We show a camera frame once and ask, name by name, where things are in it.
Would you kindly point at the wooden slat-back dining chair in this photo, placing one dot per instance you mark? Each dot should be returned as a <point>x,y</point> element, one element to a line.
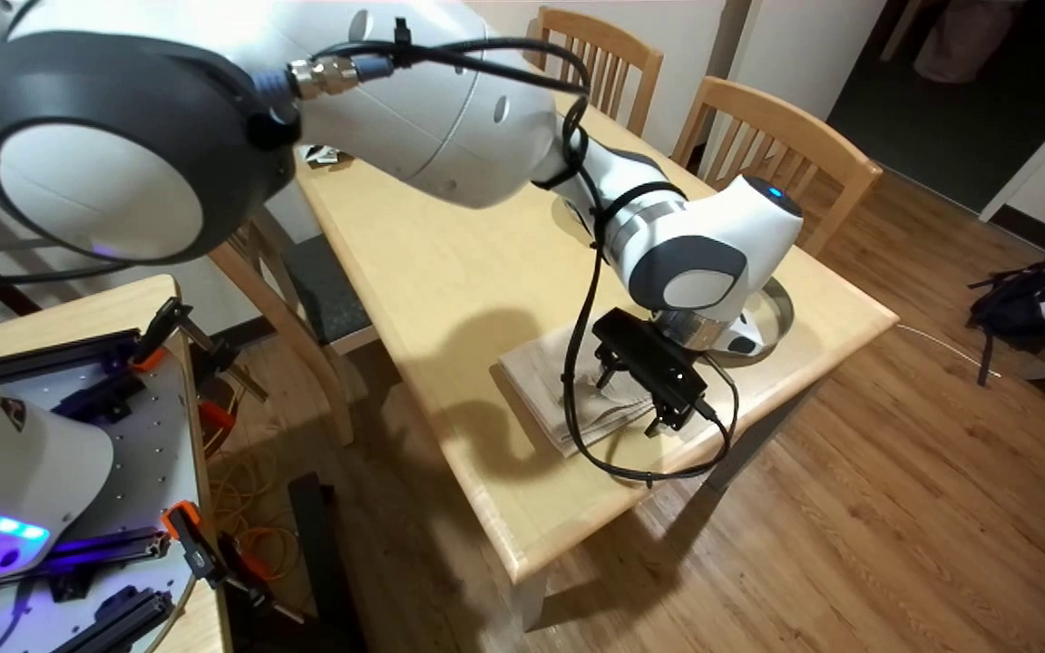
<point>607,47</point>
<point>788,140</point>

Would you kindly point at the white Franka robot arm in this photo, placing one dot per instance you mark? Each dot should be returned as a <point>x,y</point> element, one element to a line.
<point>424,121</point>

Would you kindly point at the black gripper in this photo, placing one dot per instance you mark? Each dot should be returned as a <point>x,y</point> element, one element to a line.
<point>652,365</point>

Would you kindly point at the wooden chair with grey seat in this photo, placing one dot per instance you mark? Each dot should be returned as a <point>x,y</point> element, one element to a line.
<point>327,290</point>

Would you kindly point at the orange and black clamp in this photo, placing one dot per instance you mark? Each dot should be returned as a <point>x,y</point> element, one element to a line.
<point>202,539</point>

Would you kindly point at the glass pot lid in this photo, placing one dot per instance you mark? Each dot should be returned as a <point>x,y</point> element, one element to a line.
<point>779,315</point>

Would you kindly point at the black bag with white label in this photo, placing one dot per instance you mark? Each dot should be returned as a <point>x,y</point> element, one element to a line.
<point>1033,303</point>

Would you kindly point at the black bar clamp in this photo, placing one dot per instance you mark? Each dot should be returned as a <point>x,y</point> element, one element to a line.
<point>63,348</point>

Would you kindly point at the black stand leg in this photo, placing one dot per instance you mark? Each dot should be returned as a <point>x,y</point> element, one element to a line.
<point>323,566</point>

